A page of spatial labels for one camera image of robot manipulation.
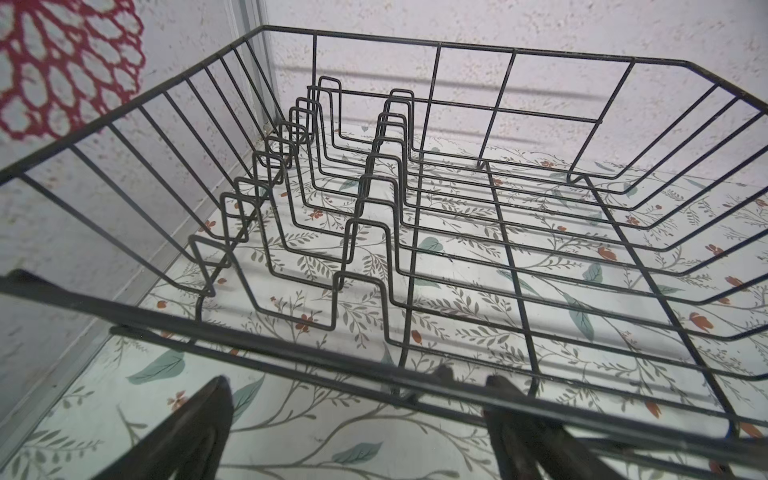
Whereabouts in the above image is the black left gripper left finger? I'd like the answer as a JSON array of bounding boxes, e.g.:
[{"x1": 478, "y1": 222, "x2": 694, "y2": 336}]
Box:
[{"x1": 96, "y1": 376, "x2": 234, "y2": 479}]

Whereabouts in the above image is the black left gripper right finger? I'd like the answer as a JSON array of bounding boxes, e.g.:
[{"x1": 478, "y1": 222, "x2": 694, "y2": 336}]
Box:
[{"x1": 483, "y1": 407, "x2": 621, "y2": 479}]

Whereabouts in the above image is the black wire dish rack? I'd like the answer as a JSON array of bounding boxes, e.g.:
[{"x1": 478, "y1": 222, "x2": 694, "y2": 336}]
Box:
[{"x1": 1, "y1": 26, "x2": 767, "y2": 479}]

